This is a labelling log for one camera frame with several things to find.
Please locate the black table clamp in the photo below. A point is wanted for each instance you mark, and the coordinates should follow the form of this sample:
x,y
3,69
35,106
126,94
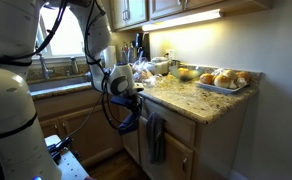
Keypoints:
x,y
61,146

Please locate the white wall outlet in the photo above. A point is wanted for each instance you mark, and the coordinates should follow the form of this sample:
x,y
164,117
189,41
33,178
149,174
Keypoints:
x,y
170,54

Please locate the chrome kitchen faucet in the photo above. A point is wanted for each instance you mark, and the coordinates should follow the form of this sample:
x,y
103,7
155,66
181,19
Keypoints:
x,y
45,70

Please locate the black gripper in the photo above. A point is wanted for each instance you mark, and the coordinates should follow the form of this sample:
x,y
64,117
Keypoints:
x,y
129,103

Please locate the grey hanging towel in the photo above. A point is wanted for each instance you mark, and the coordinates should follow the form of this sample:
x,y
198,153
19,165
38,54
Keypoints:
x,y
156,138

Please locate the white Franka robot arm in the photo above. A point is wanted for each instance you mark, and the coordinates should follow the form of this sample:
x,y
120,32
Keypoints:
x,y
9,116

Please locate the white rectangular plate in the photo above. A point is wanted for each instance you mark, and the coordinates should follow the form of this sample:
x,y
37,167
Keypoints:
x,y
222,89

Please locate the wide wooden drawer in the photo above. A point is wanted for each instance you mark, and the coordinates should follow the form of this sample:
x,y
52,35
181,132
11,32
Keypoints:
x,y
176,123

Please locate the blue terry cloth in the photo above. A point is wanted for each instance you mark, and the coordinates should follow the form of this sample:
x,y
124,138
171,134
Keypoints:
x,y
130,123

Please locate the yellow orange fruit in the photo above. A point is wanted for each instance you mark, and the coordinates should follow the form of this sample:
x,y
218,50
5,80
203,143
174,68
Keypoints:
x,y
183,72

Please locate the wooden upper cabinet door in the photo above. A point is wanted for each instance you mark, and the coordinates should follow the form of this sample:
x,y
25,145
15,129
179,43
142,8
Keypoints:
x,y
166,7
132,11

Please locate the golden bread roll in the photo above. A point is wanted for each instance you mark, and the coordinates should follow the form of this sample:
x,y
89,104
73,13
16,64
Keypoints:
x,y
229,74
222,81
206,78
244,76

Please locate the utensil holder with utensils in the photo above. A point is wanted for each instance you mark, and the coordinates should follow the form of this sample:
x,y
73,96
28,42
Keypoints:
x,y
128,55

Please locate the white countertop appliance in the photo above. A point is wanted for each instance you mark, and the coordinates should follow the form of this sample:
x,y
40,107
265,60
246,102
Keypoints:
x,y
159,66

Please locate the chrome soap dispenser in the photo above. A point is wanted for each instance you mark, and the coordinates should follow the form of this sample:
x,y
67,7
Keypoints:
x,y
74,66

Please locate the kitchen window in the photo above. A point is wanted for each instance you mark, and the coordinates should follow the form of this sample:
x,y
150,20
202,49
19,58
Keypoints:
x,y
66,36

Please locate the under-cabinet light strip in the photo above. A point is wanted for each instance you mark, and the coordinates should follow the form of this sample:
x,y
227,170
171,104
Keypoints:
x,y
182,19

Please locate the steel kitchen sink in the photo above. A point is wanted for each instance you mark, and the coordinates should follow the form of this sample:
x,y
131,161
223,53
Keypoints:
x,y
59,83

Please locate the narrow wooden lower cabinet door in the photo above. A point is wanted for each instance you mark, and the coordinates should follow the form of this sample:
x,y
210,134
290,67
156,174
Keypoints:
x,y
132,146

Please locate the white perforated robot table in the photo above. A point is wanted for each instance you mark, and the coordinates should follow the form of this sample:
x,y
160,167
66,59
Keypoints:
x,y
71,166

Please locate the glass fruit bowl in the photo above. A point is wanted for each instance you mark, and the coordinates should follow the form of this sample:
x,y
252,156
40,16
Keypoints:
x,y
186,75

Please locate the wooden under-sink cabinet door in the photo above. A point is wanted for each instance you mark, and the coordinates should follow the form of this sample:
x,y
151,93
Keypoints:
x,y
86,140

